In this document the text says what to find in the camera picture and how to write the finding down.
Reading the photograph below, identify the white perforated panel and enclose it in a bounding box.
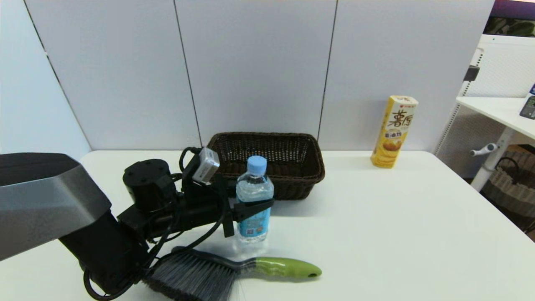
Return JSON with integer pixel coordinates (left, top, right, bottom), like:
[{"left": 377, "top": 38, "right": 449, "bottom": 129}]
[{"left": 435, "top": 34, "right": 535, "bottom": 177}]

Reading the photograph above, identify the dark brown wicker basket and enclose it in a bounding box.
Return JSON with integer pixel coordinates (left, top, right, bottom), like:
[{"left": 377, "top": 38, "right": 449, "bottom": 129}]
[{"left": 207, "top": 132, "right": 326, "bottom": 201}]

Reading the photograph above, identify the white side desk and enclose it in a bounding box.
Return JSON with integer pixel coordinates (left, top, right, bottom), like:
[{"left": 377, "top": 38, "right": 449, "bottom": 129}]
[{"left": 456, "top": 97, "right": 535, "bottom": 193}]

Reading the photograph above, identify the blue label soda water bottle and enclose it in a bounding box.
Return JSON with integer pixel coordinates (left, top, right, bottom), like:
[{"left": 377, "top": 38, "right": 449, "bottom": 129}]
[{"left": 236, "top": 156, "right": 275, "bottom": 244}]

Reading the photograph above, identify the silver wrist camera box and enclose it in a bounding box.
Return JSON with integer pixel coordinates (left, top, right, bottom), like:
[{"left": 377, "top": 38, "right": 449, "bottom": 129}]
[{"left": 191, "top": 147, "right": 220, "bottom": 184}]

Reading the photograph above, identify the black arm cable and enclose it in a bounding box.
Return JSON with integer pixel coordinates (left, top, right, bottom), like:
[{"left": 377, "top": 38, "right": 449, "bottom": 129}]
[{"left": 83, "top": 146, "right": 228, "bottom": 301}]

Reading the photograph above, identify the dark handheld device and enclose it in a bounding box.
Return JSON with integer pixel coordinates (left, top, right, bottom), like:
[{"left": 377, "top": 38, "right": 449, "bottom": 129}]
[{"left": 520, "top": 95, "right": 535, "bottom": 120}]

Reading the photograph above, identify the green handled black brush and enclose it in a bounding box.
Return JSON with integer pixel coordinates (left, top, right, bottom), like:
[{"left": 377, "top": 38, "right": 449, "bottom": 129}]
[{"left": 142, "top": 247, "right": 323, "bottom": 301}]

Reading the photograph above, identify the white crank handle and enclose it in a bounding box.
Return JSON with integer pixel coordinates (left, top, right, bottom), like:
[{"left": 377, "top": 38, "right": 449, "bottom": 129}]
[{"left": 470, "top": 143, "right": 500, "bottom": 158}]

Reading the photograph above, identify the grey woven floor basket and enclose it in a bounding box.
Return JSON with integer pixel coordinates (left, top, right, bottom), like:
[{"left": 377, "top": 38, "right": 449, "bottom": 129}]
[{"left": 481, "top": 151, "right": 535, "bottom": 231}]

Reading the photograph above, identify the yellow potato chips can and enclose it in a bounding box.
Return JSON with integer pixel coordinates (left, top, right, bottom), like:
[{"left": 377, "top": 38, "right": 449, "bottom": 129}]
[{"left": 371, "top": 95, "right": 419, "bottom": 169}]

